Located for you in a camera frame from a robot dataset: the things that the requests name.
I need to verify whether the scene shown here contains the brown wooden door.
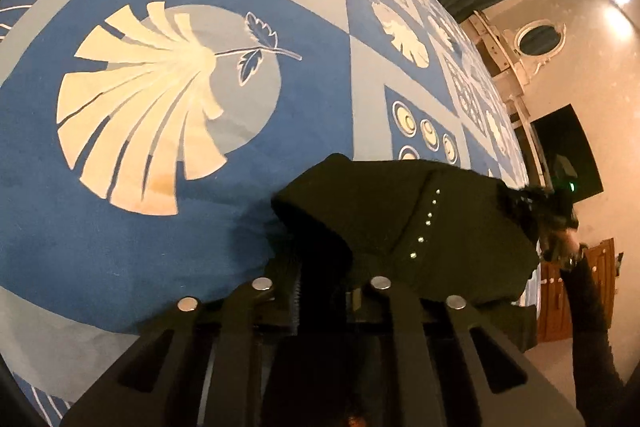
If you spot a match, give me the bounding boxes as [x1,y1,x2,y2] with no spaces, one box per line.
[538,239,615,343]

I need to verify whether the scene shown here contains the oval wall mirror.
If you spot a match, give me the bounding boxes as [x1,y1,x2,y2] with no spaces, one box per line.
[514,20,566,57]

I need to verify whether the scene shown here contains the blue patterned bedspread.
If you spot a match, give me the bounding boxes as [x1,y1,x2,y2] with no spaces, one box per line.
[1,0,528,426]

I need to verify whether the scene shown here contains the black wall television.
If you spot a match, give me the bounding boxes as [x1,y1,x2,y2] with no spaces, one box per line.
[533,104,603,202]

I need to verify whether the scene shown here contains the black pants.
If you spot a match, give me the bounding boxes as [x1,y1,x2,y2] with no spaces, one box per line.
[271,154,538,351]

